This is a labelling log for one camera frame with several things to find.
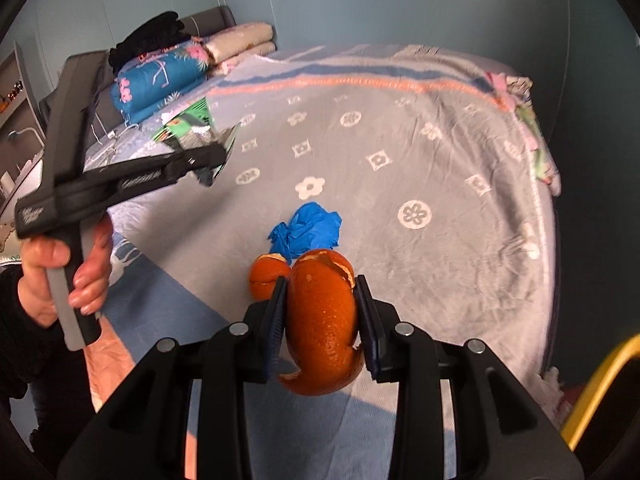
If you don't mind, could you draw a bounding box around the orange peel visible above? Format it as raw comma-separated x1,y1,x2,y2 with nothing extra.
248,254,291,301
279,249,363,396

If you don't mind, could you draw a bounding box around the blue glove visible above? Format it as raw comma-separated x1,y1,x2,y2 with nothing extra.
268,202,342,264

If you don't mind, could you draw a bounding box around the green silver snack bag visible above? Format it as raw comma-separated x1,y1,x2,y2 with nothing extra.
152,98,240,157

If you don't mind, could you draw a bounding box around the white tissue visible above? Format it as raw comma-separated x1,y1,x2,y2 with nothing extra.
532,366,573,429

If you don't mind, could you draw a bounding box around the yellow rimmed trash bin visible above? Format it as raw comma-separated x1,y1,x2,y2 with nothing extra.
560,332,640,453

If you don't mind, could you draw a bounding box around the person's left hand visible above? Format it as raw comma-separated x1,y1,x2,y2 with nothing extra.
17,213,115,328

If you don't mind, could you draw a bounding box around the bedside shelf furniture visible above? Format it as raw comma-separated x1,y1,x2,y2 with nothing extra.
0,44,44,266

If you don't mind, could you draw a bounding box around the grey padded headboard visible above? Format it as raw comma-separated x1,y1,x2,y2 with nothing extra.
38,4,238,131

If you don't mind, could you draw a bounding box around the blue floral folded quilt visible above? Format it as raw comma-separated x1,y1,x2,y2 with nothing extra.
110,40,209,125

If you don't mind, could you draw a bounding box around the grey patterned bed blanket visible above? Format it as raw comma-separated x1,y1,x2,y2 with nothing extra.
81,43,564,480

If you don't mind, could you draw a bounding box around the black clothing pile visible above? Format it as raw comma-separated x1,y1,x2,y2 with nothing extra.
108,11,191,75

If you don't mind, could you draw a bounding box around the beige folded quilt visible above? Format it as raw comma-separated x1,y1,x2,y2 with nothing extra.
203,22,277,75

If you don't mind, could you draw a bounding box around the floral sheet at bed edge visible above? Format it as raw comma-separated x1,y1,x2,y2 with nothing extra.
486,72,562,197

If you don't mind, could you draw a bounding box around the white charging cable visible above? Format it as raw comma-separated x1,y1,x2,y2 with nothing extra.
86,84,141,162

